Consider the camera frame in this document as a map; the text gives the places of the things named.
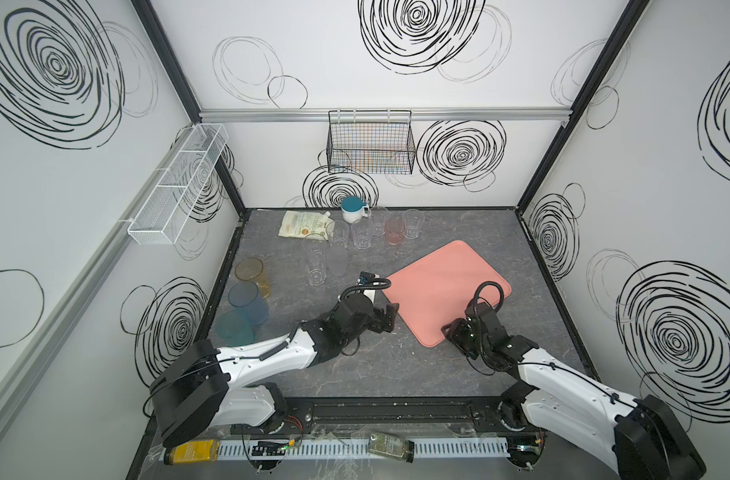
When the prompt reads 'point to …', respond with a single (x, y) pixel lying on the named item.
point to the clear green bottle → (391, 446)
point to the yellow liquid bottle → (196, 451)
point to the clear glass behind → (379, 216)
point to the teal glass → (235, 328)
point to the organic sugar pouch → (303, 223)
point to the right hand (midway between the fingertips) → (438, 333)
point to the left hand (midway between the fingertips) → (389, 302)
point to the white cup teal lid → (353, 208)
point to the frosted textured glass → (337, 260)
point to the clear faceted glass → (362, 233)
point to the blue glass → (250, 305)
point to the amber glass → (252, 269)
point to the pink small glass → (394, 228)
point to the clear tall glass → (316, 266)
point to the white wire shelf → (161, 217)
